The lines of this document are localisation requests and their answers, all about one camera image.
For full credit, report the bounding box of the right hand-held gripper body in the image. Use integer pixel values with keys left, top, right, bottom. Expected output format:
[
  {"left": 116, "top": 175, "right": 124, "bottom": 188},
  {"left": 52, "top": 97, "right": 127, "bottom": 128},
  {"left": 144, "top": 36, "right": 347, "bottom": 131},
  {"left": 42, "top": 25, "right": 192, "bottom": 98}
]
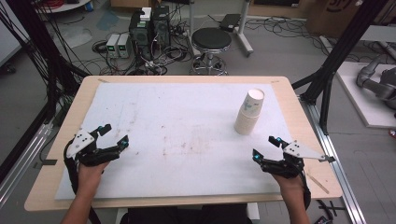
[{"left": 262, "top": 140, "right": 336, "bottom": 180}]

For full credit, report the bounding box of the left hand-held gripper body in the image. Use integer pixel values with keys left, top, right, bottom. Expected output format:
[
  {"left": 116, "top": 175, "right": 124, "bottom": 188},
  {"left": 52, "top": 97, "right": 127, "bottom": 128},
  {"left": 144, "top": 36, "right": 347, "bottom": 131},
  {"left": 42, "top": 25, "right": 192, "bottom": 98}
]
[{"left": 64, "top": 128, "right": 110, "bottom": 167}]

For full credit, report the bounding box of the stack of white paper cups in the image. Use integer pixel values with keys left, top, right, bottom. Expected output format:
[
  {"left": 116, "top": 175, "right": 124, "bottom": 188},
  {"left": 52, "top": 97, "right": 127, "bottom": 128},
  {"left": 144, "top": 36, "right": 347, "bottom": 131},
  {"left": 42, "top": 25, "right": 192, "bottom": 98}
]
[{"left": 233, "top": 106, "right": 262, "bottom": 135}]

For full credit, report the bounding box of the printed white paper cup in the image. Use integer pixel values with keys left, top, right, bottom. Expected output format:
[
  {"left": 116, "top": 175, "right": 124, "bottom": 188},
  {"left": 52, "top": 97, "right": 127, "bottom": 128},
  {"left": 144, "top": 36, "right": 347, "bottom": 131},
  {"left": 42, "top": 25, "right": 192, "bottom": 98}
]
[{"left": 241, "top": 88, "right": 265, "bottom": 119}]

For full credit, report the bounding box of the person's right hand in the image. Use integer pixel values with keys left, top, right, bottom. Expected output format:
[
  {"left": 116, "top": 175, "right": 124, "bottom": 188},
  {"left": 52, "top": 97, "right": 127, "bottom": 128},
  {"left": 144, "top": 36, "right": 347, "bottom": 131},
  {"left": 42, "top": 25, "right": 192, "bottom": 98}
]
[{"left": 271, "top": 174, "right": 307, "bottom": 200}]

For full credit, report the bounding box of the person's left hand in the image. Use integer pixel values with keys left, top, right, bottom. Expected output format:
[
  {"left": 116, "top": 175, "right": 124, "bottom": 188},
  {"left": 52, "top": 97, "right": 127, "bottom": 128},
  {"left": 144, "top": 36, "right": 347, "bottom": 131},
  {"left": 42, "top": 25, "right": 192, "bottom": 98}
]
[{"left": 76, "top": 161, "right": 110, "bottom": 195}]

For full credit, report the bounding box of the thin wooden stick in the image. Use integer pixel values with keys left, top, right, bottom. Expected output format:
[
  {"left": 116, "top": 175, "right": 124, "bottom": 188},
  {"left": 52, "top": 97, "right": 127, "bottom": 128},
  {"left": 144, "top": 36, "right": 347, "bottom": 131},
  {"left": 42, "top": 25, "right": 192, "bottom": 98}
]
[{"left": 306, "top": 173, "right": 330, "bottom": 195}]

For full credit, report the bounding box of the black tape strip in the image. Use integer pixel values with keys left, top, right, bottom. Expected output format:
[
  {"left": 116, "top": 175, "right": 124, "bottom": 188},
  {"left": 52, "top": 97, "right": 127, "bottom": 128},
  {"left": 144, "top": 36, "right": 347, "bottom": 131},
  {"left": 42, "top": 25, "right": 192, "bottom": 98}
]
[{"left": 32, "top": 158, "right": 59, "bottom": 171}]

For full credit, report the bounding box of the white table mat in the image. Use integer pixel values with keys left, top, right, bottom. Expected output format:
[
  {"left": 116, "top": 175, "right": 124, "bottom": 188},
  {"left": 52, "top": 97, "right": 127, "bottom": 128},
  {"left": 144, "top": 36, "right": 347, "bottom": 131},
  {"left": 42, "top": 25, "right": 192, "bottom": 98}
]
[{"left": 54, "top": 82, "right": 295, "bottom": 201}]

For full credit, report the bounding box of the white platform board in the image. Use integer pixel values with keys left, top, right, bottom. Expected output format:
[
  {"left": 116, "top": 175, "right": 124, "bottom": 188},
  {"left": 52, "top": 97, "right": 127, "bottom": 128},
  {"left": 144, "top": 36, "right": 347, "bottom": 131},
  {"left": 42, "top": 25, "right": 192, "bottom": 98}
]
[{"left": 335, "top": 61, "right": 396, "bottom": 129}]

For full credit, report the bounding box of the white bench power supply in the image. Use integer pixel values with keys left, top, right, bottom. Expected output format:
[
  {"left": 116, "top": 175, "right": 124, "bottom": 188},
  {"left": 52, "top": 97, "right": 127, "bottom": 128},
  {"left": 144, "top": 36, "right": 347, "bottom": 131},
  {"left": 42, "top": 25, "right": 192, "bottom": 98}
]
[
  {"left": 106, "top": 33, "right": 120, "bottom": 59},
  {"left": 117, "top": 33, "right": 134, "bottom": 59}
]

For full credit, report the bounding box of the person's dark clothing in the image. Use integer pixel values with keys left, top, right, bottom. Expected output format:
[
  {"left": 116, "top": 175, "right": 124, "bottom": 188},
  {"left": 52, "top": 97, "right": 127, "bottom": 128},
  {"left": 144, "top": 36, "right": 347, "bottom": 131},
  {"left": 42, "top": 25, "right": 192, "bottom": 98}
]
[{"left": 120, "top": 203, "right": 253, "bottom": 224}]

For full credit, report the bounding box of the black computer tower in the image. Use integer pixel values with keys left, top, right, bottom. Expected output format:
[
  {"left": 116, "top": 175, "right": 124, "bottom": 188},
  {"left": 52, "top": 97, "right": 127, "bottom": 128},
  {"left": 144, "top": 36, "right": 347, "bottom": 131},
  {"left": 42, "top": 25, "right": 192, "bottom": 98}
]
[
  {"left": 151, "top": 5, "right": 172, "bottom": 49},
  {"left": 129, "top": 10, "right": 154, "bottom": 61}
]

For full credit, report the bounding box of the white metal stand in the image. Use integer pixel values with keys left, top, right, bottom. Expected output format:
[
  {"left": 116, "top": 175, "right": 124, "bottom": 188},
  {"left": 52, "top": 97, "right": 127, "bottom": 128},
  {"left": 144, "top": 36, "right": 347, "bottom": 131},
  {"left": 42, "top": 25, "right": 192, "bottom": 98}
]
[{"left": 186, "top": 0, "right": 255, "bottom": 58}]

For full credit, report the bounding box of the small white box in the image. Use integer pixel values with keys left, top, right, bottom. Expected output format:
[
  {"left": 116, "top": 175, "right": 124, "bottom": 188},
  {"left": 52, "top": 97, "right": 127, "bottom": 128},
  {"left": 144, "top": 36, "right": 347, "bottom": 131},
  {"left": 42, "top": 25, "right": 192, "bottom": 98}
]
[{"left": 139, "top": 7, "right": 153, "bottom": 22}]

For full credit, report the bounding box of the black round stool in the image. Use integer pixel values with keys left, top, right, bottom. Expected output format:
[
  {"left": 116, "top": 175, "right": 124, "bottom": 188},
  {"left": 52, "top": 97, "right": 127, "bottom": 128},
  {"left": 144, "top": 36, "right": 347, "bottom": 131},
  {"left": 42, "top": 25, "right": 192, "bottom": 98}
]
[{"left": 189, "top": 27, "right": 233, "bottom": 77}]

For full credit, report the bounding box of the flat black box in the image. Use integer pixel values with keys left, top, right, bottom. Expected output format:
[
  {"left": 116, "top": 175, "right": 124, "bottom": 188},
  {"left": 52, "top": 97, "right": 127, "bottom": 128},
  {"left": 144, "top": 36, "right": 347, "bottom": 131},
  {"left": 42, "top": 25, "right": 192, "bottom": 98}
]
[{"left": 219, "top": 13, "right": 242, "bottom": 33}]

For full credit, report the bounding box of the cardboard box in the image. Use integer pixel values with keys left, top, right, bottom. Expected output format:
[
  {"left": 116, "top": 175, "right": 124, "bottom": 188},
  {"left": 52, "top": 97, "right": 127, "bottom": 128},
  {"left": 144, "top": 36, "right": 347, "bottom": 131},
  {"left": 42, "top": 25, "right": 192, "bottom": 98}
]
[{"left": 306, "top": 0, "right": 396, "bottom": 38}]

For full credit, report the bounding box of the aluminium floor rail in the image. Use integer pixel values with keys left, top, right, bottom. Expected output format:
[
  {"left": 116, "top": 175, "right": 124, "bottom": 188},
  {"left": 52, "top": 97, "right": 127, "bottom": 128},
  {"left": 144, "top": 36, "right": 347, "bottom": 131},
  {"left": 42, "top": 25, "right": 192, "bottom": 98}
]
[
  {"left": 300, "top": 96, "right": 368, "bottom": 224},
  {"left": 0, "top": 120, "right": 55, "bottom": 209}
]

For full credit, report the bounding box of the right hand-held gripper cable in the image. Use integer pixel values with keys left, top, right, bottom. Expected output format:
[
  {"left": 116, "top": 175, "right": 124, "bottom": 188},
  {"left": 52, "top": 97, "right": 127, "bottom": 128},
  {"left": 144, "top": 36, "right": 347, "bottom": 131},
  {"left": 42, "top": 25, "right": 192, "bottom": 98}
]
[{"left": 297, "top": 166, "right": 313, "bottom": 211}]

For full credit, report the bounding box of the tangle of floor cables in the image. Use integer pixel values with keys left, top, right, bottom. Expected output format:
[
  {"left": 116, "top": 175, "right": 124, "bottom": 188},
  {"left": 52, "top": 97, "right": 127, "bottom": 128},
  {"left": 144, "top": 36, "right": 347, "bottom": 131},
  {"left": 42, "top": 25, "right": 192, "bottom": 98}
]
[{"left": 92, "top": 18, "right": 195, "bottom": 77}]

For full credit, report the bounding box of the black metal frame post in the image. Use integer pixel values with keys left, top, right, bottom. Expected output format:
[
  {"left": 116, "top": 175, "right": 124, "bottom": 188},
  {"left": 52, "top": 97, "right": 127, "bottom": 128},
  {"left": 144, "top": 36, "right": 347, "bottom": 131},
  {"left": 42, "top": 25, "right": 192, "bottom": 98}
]
[
  {"left": 0, "top": 0, "right": 92, "bottom": 185},
  {"left": 290, "top": 0, "right": 390, "bottom": 135}
]

